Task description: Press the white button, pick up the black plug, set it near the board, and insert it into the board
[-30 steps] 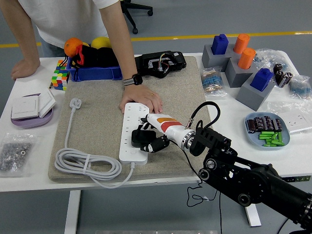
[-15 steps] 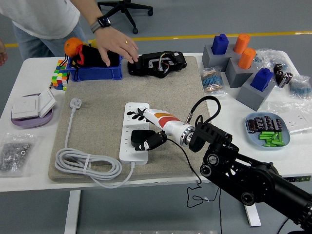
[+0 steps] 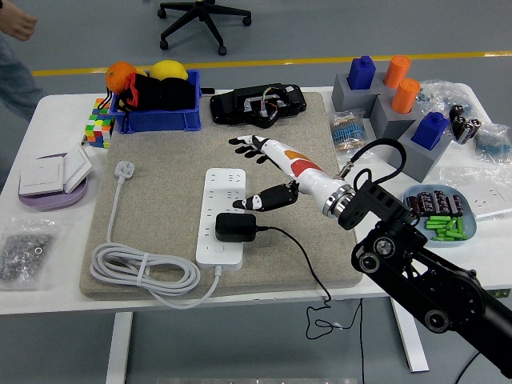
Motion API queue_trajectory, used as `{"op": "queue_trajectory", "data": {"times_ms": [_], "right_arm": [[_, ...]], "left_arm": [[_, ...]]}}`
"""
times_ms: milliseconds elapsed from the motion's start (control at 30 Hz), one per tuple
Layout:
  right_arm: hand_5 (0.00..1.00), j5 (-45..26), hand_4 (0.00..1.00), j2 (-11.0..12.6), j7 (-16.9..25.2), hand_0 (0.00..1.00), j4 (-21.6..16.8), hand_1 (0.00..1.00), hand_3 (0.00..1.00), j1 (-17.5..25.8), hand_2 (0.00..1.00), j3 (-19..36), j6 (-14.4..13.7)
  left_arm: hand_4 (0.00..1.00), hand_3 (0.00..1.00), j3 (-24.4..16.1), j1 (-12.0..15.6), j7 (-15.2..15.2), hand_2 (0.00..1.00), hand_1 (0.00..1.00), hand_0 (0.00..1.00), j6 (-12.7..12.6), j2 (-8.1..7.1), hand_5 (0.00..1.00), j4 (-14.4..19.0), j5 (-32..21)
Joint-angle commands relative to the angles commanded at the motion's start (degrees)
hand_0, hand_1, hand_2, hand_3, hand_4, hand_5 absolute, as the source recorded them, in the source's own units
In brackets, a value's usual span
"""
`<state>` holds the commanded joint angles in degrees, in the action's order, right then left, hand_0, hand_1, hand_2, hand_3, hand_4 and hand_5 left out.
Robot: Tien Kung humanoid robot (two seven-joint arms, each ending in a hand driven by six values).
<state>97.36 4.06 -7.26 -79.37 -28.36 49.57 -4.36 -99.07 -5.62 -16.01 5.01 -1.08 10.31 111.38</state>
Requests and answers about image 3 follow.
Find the large yellow lemon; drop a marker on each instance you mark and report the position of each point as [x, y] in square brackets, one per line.
[168, 70]

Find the table height control panel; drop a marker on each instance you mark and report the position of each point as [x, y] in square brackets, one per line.
[502, 293]

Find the light blue plate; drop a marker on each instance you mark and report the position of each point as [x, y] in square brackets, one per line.
[470, 228]

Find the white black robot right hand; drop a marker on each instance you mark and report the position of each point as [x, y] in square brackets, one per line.
[308, 172]

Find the white table leg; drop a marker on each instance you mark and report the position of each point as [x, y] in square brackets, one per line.
[412, 348]
[118, 348]

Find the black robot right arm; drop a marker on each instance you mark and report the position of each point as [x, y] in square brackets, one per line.
[420, 280]

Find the white wall socket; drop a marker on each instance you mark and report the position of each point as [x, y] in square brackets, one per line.
[488, 200]

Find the flat white wall switch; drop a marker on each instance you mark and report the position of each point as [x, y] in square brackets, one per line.
[40, 176]

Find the person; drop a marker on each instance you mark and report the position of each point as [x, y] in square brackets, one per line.
[16, 80]

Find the black office chair base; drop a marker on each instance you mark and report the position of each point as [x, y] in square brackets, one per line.
[200, 16]

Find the green cylinder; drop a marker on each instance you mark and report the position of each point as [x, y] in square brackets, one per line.
[438, 218]
[457, 235]
[461, 225]
[452, 225]
[436, 225]
[443, 239]

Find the orange cylinder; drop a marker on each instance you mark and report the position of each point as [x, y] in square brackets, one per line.
[398, 72]
[405, 96]

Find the clear bag of metal nuts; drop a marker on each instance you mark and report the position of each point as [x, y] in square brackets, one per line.
[24, 252]

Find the grey block holder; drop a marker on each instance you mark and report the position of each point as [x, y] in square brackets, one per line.
[424, 164]
[344, 98]
[386, 120]

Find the small yellow fruit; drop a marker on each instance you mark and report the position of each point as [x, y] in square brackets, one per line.
[141, 73]

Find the purple oval tray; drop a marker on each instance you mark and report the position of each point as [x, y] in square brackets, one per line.
[52, 202]

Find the blue bottle-shaped block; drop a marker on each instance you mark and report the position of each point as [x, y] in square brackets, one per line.
[429, 132]
[361, 74]

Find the clear bag of blue resistors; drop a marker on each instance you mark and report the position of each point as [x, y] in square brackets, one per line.
[494, 146]
[436, 94]

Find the bag of taped resistors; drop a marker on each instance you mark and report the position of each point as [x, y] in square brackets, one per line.
[346, 128]

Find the black open electronic housing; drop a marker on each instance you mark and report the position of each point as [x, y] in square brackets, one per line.
[228, 108]

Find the orange fruit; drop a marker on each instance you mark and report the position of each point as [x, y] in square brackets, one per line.
[118, 76]

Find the small black stick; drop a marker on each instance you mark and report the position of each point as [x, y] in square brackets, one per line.
[208, 90]

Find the person's left hand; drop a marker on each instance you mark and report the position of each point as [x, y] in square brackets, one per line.
[18, 24]

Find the tilted white wall switch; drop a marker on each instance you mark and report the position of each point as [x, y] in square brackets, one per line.
[76, 168]

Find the black cylindrical capacitor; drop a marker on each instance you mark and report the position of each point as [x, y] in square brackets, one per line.
[461, 126]
[457, 112]
[470, 130]

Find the multicolour puzzle cube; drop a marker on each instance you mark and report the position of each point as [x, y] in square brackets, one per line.
[98, 128]

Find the grey-brown mat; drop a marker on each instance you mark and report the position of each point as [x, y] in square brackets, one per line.
[168, 152]

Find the blue plastic bin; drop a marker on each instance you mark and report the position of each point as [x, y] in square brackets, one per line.
[160, 120]

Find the black pouch with red trim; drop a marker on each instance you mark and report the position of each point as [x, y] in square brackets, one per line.
[168, 96]

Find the clear plastic bag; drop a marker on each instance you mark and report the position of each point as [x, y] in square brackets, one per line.
[460, 174]

